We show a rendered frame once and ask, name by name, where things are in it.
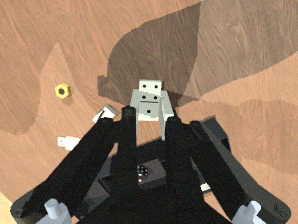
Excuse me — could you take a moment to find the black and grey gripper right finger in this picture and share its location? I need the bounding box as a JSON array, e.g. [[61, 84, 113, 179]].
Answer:
[[159, 90, 292, 224]]

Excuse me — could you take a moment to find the black rack of bins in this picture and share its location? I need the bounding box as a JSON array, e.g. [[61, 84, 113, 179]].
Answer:
[[74, 117, 232, 220]]

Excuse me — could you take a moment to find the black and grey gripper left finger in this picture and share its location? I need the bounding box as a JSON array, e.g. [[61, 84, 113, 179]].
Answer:
[[10, 89, 140, 224]]

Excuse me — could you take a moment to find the brass hex nut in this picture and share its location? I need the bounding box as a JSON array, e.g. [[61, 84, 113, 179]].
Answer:
[[55, 82, 71, 98]]

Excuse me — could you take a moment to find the white domino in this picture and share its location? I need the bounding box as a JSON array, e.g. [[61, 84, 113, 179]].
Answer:
[[138, 80, 161, 121]]

